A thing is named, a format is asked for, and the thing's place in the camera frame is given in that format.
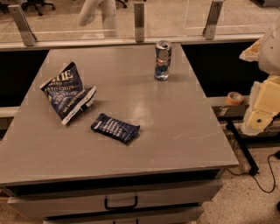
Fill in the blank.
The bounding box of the middle metal glass bracket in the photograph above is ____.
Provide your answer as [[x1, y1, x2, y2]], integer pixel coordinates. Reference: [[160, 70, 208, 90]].
[[134, 3, 144, 43]]

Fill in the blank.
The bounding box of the grey drawer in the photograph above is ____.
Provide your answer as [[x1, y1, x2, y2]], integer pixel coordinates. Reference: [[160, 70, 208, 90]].
[[43, 206, 204, 224], [8, 179, 222, 218]]

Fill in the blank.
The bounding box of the blue potato chips bag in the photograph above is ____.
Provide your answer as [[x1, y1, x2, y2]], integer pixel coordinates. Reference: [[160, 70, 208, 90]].
[[40, 62, 97, 125]]

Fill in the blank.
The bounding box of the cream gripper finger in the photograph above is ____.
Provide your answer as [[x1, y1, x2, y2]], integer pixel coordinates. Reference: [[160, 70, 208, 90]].
[[241, 75, 280, 136], [239, 39, 262, 62]]

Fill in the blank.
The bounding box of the upper grey drawer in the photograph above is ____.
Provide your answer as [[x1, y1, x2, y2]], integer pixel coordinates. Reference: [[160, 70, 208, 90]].
[[8, 179, 222, 218]]

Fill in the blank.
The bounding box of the orange tape roll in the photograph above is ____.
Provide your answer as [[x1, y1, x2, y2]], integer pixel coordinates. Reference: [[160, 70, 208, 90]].
[[227, 92, 244, 106]]

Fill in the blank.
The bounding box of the left metal glass bracket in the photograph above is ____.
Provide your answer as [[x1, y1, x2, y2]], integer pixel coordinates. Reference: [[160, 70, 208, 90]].
[[8, 4, 37, 46]]

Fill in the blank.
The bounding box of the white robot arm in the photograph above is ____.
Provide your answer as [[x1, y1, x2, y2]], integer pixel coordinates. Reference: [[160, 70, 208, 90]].
[[240, 18, 280, 136]]

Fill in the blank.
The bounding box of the black cable on floor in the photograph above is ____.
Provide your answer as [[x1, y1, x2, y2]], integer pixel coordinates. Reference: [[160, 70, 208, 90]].
[[227, 139, 280, 194]]

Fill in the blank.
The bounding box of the metal glass bracket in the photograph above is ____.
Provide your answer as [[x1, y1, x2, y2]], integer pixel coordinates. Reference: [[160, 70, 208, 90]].
[[202, 0, 223, 40], [134, 3, 144, 43], [8, 4, 37, 46]]

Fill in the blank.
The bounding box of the black drawer handle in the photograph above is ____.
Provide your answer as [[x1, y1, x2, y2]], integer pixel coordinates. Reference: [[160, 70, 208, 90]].
[[104, 196, 138, 211]]

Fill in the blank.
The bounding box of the silver blue redbull can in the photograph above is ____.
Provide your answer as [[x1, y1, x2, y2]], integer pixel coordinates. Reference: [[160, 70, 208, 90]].
[[154, 40, 172, 81]]

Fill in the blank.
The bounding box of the right metal glass bracket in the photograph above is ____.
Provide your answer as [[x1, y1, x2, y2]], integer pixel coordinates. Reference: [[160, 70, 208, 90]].
[[202, 0, 223, 40]]

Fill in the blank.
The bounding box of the black office chair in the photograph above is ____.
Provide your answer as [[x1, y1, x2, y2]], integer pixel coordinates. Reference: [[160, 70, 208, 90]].
[[21, 0, 56, 16]]

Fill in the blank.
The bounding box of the lower grey drawer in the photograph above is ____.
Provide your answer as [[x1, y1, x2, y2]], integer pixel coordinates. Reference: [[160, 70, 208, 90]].
[[43, 206, 204, 224]]

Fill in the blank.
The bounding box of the black table leg bar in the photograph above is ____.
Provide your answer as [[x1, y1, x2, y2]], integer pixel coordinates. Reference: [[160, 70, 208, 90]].
[[226, 120, 259, 177]]

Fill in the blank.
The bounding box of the blue rxbar blueberry wrapper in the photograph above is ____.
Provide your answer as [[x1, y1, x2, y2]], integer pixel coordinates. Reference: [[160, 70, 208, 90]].
[[91, 113, 140, 144]]

